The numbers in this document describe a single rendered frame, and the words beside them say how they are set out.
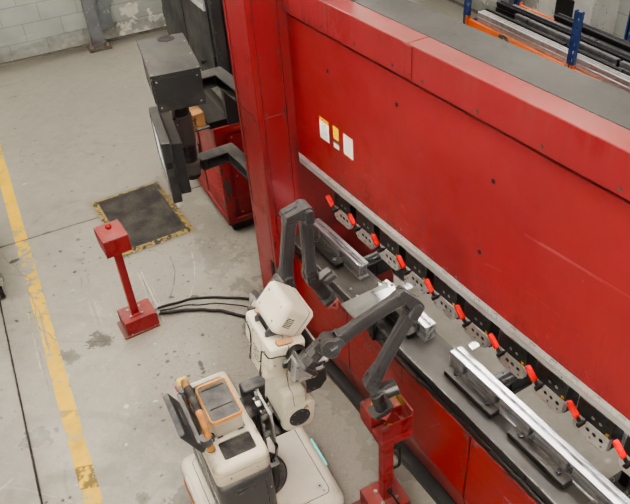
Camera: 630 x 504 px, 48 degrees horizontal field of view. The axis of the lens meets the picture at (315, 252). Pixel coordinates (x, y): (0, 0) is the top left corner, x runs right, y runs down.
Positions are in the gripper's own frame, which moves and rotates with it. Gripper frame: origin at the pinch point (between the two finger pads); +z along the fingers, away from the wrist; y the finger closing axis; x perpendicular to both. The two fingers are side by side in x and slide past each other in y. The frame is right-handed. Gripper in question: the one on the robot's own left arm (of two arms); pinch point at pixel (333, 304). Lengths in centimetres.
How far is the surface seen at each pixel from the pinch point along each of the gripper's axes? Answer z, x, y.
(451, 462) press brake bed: 57, 5, -72
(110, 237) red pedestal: -19, 81, 142
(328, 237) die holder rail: 13, -20, 52
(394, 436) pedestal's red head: 23, 16, -62
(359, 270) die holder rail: 18.0, -21.0, 22.9
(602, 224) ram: -76, -79, -111
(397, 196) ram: -41, -52, -12
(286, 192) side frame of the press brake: -11, -18, 76
